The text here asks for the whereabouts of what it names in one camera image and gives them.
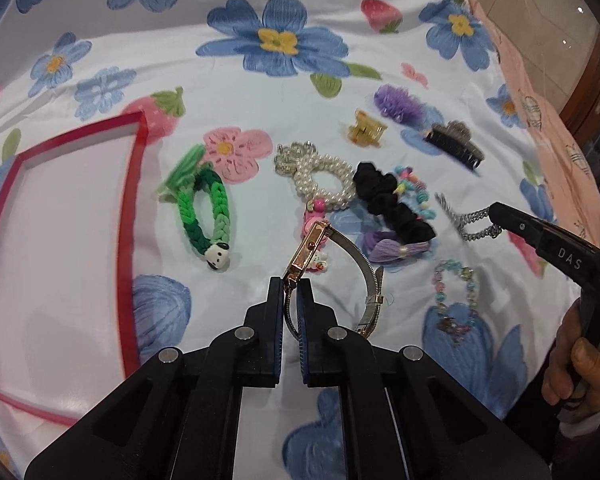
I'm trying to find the black velvet scrunchie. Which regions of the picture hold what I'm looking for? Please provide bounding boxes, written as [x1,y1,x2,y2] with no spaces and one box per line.
[352,162,437,244]

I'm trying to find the pink charm keychain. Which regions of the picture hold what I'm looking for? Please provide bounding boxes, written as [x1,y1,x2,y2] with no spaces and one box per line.
[301,197,327,272]

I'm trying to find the amber yellow hair claw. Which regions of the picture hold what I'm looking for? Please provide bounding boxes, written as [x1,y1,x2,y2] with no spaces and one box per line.
[348,110,388,148]

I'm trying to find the purple bow hair clip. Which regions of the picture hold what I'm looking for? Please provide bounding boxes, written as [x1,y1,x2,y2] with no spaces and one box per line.
[363,231,430,264]

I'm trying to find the pastel bead bracelet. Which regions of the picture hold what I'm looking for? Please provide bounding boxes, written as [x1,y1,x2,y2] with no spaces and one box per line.
[431,259,481,348]

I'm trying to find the floral white bed sheet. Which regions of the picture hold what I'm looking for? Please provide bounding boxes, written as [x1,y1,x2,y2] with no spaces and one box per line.
[0,0,579,479]

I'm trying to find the right hand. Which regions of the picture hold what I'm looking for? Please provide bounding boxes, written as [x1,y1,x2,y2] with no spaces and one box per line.
[542,300,600,419]

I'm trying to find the pink patterned blanket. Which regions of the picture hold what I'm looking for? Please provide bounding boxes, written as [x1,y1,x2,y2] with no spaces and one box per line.
[468,0,600,247]

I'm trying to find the green braided dog hair tie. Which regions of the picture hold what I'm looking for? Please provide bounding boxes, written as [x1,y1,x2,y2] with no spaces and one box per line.
[156,143,234,272]

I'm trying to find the rose gold wristwatch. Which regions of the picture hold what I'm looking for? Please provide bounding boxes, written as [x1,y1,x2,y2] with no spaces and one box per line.
[281,220,386,338]

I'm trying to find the black hair claw clip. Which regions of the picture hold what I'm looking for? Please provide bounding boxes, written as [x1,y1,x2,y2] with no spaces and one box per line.
[424,120,484,170]

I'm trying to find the purple flower hair clip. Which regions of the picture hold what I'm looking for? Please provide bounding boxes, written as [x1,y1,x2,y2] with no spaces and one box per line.
[373,84,425,126]

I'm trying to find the red white tray box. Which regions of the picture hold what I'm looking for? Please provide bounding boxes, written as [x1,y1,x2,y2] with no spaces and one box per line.
[0,113,148,426]

